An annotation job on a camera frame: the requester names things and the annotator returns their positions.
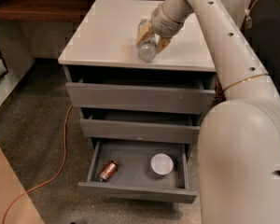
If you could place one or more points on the grey drawer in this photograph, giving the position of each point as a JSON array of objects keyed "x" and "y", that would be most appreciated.
[
  {"x": 140, "y": 98},
  {"x": 142, "y": 126},
  {"x": 135, "y": 178}
]

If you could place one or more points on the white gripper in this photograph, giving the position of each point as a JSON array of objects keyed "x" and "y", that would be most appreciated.
[{"x": 165, "y": 24}]

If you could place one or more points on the grey drawer cabinet white top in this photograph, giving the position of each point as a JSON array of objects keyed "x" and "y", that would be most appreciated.
[{"x": 103, "y": 51}]

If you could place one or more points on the grey middle drawer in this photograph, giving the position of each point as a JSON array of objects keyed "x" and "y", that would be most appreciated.
[{"x": 142, "y": 126}]

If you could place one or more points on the dark grey side cabinet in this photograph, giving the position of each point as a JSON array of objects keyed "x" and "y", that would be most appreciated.
[{"x": 263, "y": 35}]

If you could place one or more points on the grey top drawer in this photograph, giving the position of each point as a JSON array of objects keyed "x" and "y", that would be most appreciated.
[{"x": 140, "y": 98}]

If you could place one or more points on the grey bottom drawer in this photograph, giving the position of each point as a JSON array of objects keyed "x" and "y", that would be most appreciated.
[{"x": 135, "y": 178}]

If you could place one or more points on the clear plastic water bottle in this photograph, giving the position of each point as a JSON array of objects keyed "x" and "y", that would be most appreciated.
[{"x": 148, "y": 50}]

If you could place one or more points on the copper red can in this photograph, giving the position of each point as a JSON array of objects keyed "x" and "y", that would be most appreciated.
[{"x": 107, "y": 172}]

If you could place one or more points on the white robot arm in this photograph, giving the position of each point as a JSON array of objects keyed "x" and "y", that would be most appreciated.
[{"x": 239, "y": 140}]

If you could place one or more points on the white round bowl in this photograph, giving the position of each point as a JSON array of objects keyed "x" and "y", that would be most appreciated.
[{"x": 162, "y": 164}]

